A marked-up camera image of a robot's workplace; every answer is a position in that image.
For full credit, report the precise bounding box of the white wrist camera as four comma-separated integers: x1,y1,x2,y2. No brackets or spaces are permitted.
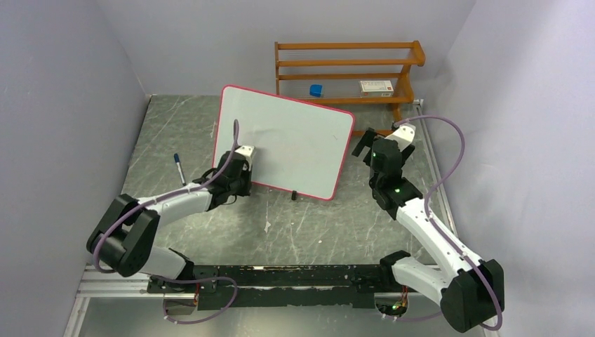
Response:
235,145,255,171
391,123,416,152

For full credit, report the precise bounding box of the pink framed whiteboard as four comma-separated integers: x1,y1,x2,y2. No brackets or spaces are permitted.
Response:
212,85,355,201

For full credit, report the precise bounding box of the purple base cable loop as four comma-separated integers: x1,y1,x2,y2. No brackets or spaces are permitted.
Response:
160,276,239,326

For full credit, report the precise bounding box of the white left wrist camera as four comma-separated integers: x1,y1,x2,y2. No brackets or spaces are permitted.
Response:
235,145,255,171

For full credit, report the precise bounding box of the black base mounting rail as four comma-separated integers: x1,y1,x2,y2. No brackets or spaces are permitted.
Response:
147,264,402,310

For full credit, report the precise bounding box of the blue eraser on shelf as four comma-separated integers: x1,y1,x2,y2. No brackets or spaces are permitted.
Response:
309,84,323,98

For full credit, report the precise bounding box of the orange wooden shelf rack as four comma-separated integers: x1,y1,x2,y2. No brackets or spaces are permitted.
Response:
274,40,427,121

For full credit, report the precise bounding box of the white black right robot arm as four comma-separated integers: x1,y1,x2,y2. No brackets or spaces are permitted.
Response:
352,124,504,333

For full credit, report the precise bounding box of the white blue whiteboard marker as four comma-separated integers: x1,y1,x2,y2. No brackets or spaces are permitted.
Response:
173,153,187,186

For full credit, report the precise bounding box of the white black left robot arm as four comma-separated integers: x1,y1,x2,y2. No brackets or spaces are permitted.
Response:
86,145,255,292

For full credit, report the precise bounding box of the white cardboard box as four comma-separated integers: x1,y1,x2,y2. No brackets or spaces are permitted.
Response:
359,80,394,97

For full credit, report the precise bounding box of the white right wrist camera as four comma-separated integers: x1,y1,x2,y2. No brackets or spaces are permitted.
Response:
391,123,416,152

